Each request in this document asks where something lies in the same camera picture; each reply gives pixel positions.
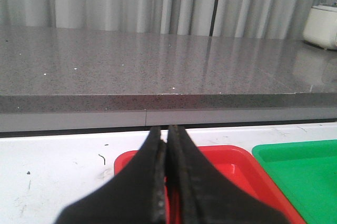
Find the red plastic tray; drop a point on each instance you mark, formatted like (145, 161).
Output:
(239, 167)

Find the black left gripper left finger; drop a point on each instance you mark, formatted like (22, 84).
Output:
(134, 195)

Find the grey pleated curtain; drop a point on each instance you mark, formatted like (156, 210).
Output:
(232, 18)

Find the grey granite countertop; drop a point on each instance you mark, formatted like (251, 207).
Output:
(60, 79)

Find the green plastic tray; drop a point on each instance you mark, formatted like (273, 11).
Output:
(306, 174)

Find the white appliance on counter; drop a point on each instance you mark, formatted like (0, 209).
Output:
(320, 27)

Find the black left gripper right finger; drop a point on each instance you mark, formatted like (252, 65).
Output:
(199, 193)

